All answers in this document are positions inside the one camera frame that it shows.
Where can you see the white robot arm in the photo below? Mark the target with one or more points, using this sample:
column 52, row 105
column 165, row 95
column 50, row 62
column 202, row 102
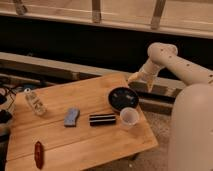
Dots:
column 191, row 133

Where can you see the clear plastic bottle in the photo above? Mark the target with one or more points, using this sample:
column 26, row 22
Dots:
column 34, row 102

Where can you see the black rectangular case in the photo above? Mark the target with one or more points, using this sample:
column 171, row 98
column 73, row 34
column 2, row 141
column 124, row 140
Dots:
column 102, row 119

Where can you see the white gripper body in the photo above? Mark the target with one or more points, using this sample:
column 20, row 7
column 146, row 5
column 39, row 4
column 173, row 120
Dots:
column 149, row 70

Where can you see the black ceramic bowl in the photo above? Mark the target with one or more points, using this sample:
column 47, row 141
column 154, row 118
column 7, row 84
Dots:
column 122, row 97

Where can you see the blue sponge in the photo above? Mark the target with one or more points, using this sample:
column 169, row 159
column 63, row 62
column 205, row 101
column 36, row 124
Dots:
column 70, row 119

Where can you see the wooden table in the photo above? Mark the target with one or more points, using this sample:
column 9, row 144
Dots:
column 73, row 148

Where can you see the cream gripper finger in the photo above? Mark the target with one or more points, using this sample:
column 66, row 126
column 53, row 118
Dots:
column 134, row 76
column 150, row 83

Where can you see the red pocket knife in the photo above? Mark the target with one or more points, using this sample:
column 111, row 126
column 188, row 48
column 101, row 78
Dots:
column 39, row 154

